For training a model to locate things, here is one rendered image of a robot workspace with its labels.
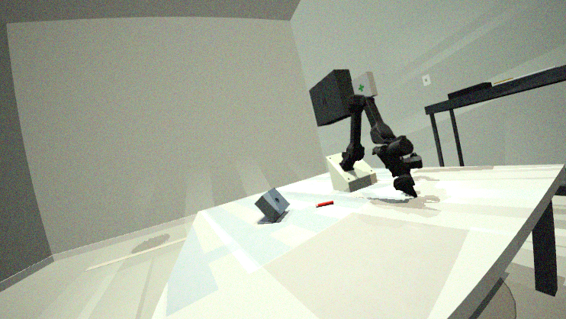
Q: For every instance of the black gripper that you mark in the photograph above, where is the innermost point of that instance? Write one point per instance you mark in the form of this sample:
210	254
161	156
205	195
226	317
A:
404	182

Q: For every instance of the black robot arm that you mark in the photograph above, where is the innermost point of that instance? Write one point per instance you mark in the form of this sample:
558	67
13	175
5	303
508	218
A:
380	134

